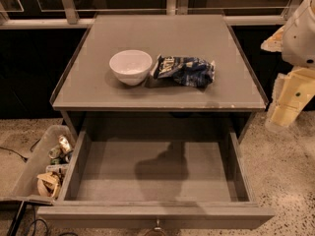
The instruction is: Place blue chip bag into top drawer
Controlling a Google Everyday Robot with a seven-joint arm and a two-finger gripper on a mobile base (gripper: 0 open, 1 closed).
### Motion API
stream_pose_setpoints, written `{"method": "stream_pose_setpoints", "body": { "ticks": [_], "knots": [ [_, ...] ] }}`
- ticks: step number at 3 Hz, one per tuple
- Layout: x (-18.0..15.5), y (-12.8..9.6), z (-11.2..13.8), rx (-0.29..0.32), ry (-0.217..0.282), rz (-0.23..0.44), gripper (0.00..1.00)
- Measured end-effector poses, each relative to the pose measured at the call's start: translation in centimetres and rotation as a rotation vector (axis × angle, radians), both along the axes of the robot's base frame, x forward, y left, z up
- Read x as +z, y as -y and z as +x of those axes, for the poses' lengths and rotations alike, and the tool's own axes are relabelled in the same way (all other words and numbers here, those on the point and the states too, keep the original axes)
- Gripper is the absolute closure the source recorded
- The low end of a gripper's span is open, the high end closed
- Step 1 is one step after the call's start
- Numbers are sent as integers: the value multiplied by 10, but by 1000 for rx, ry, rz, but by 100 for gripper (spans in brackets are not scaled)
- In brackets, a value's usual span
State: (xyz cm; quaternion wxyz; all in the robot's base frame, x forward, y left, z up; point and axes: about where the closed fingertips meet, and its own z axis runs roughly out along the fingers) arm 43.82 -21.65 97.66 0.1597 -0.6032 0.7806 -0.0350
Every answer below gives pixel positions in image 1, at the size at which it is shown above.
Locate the white flat package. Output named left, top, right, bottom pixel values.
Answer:
left=45, top=164, right=69, bottom=175

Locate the grey cabinet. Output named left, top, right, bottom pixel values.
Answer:
left=51, top=15, right=267, bottom=134

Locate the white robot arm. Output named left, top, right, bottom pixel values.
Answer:
left=261, top=0, right=315, bottom=133

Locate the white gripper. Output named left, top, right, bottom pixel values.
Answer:
left=265, top=67, right=315, bottom=131

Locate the black cables bottom left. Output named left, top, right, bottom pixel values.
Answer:
left=6, top=201, right=80, bottom=236

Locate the white ceramic bowl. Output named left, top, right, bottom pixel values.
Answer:
left=109, top=50, right=153, bottom=86

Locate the green crushed can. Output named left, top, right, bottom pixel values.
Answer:
left=48, top=146, right=62, bottom=159

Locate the open grey top drawer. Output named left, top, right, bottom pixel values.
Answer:
left=37, top=128, right=276, bottom=230

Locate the metal window rail frame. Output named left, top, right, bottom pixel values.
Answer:
left=0, top=0, right=302, bottom=30

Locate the blue chip bag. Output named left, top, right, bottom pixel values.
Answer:
left=150, top=55, right=216, bottom=88

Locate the crushed can upper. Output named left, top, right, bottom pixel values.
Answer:
left=58, top=135, right=73, bottom=154

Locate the black floor cable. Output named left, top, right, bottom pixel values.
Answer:
left=0, top=138, right=42, bottom=163

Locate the crumpled tan paper bag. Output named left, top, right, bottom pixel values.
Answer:
left=37, top=172, right=61, bottom=199

